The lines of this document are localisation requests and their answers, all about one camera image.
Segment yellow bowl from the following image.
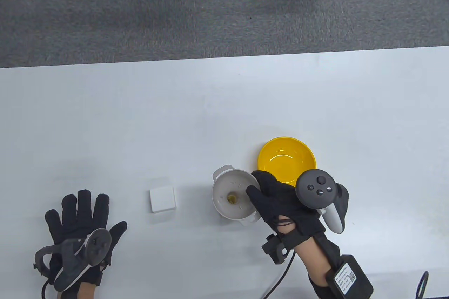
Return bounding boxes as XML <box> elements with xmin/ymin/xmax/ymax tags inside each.
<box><xmin>258</xmin><ymin>137</ymin><xmax>317</xmax><ymax>187</ymax></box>

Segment black glove sensor clip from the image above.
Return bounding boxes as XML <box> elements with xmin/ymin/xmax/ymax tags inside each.
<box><xmin>261</xmin><ymin>234</ymin><xmax>288</xmax><ymax>265</ymax></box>

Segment person's left forearm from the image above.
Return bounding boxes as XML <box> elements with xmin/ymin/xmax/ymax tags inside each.
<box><xmin>75</xmin><ymin>283</ymin><xmax>95</xmax><ymax>299</ymax></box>

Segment person's right forearm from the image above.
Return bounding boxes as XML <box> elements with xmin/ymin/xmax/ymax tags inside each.
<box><xmin>293</xmin><ymin>239</ymin><xmax>337</xmax><ymax>291</ymax></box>

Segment white square jar lid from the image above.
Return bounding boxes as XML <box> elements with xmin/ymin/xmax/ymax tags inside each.
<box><xmin>150</xmin><ymin>187</ymin><xmax>176</xmax><ymax>213</ymax></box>

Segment person's right hand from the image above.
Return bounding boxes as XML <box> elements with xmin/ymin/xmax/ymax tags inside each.
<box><xmin>246</xmin><ymin>170</ymin><xmax>327</xmax><ymax>249</ymax></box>

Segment grey funnel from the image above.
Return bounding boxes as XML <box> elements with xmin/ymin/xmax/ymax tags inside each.
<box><xmin>212</xmin><ymin>165</ymin><xmax>262</xmax><ymax>222</ymax></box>

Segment person's left hand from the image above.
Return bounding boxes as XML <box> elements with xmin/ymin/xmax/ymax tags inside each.
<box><xmin>45</xmin><ymin>190</ymin><xmax>127</xmax><ymax>286</ymax></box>

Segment grey tracking controller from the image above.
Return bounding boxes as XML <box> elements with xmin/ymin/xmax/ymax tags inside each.
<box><xmin>33</xmin><ymin>228</ymin><xmax>112</xmax><ymax>292</ymax></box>
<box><xmin>295</xmin><ymin>169</ymin><xmax>349</xmax><ymax>235</ymax></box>

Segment black wrist box with label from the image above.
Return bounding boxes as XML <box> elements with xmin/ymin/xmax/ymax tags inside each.
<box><xmin>326</xmin><ymin>255</ymin><xmax>374</xmax><ymax>299</ymax></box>

